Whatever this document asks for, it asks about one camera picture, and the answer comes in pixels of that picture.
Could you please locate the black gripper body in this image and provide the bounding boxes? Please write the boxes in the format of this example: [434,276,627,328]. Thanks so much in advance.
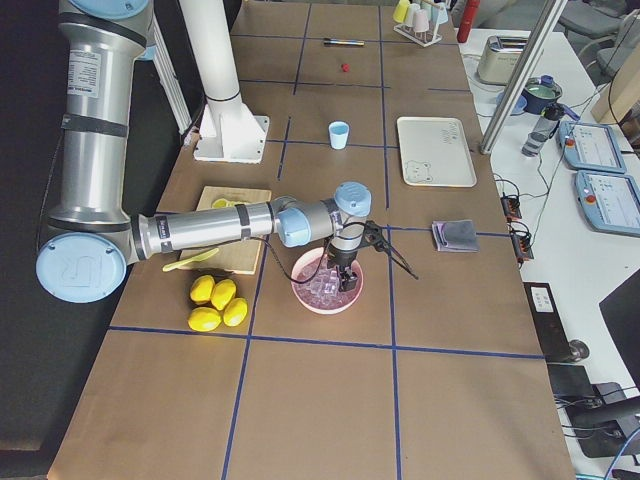
[327,244,357,270]

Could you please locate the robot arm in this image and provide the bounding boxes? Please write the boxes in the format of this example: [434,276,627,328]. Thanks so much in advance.
[35,1,371,303]

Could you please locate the clear ice cubes pile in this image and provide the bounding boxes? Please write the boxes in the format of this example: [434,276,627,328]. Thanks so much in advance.
[293,257,361,310]

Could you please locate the light blue plastic cup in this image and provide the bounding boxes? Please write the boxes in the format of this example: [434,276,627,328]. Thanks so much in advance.
[328,121,350,150]

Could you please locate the pink cup on rack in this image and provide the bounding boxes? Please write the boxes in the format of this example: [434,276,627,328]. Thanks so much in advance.
[412,9,430,35]

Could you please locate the yellow cup on rack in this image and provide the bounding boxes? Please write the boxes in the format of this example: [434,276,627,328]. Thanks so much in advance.
[392,0,411,24]

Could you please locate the pink bowl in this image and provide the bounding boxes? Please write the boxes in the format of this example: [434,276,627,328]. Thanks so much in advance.
[291,247,364,315]

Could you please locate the wooden cutting board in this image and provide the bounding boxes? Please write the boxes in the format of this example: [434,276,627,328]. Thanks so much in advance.
[179,186,272,275]

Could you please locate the folded grey cloth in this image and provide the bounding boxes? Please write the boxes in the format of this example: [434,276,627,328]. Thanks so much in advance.
[432,219,479,252]

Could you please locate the lemon slices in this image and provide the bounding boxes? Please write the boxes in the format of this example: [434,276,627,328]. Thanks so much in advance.
[211,198,245,209]

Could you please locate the cream bear serving tray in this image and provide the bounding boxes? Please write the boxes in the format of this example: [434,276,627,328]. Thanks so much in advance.
[396,116,477,188]

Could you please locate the blue bowl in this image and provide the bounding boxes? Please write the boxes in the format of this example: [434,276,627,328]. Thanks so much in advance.
[494,92,529,117]

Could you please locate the clear water bottle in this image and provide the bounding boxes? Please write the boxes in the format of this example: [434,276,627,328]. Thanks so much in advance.
[521,103,565,157]

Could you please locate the blue pot with lid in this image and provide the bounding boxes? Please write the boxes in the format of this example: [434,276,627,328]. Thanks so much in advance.
[522,75,563,115]

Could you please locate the steel toaster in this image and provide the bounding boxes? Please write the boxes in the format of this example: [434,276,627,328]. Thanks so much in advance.
[477,35,528,85]

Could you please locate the blue teach pendant near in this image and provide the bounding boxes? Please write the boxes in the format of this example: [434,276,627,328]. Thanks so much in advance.
[574,170,639,237]

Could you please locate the blue teach pendant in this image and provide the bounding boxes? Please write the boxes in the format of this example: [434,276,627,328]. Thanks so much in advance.
[557,120,626,174]
[574,170,639,237]

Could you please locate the blue teach pendant far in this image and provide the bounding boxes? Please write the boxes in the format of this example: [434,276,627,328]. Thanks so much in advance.
[557,120,626,174]

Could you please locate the red bottle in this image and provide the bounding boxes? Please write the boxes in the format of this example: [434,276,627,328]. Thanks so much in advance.
[457,0,481,44]

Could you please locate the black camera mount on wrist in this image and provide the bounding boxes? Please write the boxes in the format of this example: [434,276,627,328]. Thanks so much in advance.
[360,220,385,252]

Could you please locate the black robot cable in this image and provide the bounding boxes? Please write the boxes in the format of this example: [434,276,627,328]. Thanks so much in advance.
[264,224,419,289]

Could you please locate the steel muddler black handle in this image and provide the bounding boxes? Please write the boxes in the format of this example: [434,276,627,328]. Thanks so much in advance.
[323,37,366,48]

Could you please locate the white wire cup rack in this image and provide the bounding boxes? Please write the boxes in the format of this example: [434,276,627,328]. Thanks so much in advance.
[392,0,448,47]

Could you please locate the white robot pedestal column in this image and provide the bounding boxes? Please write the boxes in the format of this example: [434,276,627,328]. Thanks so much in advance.
[179,0,242,118]

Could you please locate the aluminium frame post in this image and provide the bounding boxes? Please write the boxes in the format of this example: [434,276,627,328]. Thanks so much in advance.
[479,0,568,155]

